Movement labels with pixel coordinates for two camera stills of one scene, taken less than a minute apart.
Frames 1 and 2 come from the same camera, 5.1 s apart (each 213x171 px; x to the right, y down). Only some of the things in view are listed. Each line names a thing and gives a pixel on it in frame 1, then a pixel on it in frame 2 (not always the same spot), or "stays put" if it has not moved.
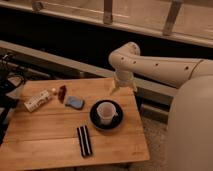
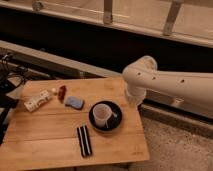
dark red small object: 61,93 stays put
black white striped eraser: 84,140 stays put
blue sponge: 75,102 stays put
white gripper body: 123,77 to 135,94
